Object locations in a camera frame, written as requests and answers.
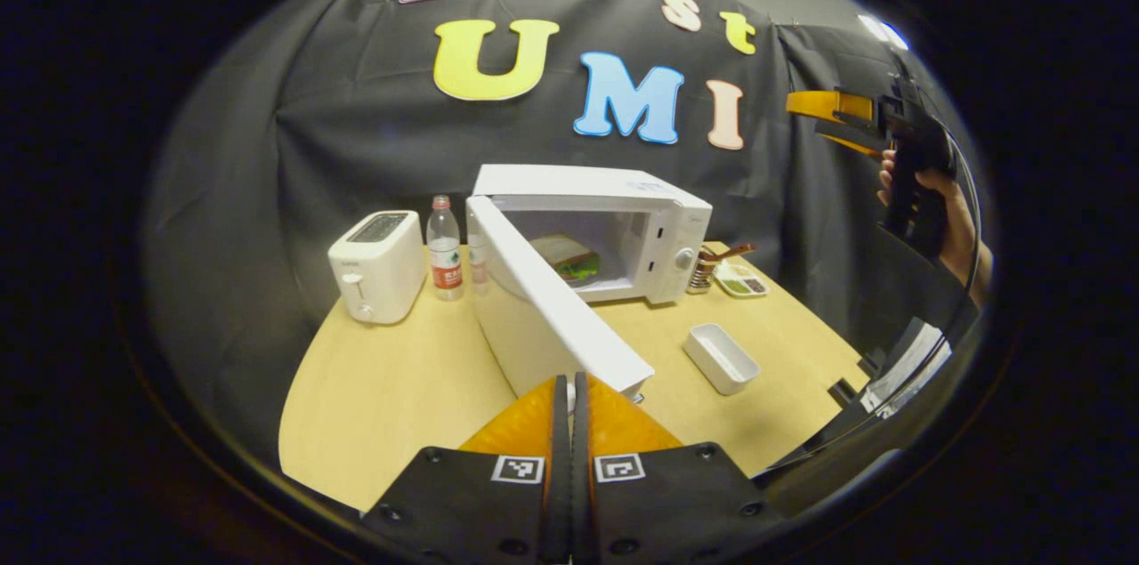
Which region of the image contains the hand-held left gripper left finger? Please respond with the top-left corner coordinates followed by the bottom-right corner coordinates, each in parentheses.
top-left (360, 374), bottom-right (572, 565)

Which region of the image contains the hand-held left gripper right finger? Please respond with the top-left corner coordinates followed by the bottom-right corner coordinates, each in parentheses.
top-left (571, 372), bottom-right (784, 565)

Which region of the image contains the white microwave oven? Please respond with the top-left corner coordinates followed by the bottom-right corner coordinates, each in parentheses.
top-left (464, 164), bottom-right (715, 401)

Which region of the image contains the lettuce sandwich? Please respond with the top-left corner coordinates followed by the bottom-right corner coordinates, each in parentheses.
top-left (531, 234), bottom-right (602, 283)

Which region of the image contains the small ceiling light panel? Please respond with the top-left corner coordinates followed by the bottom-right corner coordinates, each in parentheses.
top-left (859, 13), bottom-right (910, 52)

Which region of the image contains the white rectangular tray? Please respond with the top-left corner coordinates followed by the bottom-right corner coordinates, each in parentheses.
top-left (683, 323), bottom-right (762, 396)

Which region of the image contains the white divided bean dish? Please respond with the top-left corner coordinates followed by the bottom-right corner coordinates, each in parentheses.
top-left (715, 261), bottom-right (769, 299)

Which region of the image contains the white sheet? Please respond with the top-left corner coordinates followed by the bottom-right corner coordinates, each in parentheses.
top-left (865, 321), bottom-right (953, 416)

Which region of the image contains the clear water bottle red label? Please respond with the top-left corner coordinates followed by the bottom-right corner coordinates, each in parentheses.
top-left (426, 195), bottom-right (465, 302)

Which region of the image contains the white toaster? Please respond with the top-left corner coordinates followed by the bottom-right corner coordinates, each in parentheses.
top-left (327, 210), bottom-right (428, 325)

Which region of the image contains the black backdrop cloth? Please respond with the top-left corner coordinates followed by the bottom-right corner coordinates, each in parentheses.
top-left (142, 0), bottom-right (989, 459)

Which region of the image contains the metal wire basket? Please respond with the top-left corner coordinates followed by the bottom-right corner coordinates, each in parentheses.
top-left (687, 246), bottom-right (722, 295)

